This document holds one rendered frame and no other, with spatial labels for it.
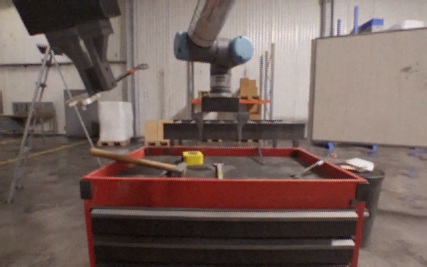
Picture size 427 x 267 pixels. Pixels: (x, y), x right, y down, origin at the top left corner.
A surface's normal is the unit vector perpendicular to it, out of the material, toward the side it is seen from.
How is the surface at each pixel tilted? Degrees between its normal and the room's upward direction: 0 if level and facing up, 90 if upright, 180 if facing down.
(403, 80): 90
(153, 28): 90
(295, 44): 90
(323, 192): 90
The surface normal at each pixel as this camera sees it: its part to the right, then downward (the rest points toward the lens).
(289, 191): -0.02, 0.11
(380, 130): -0.43, 0.10
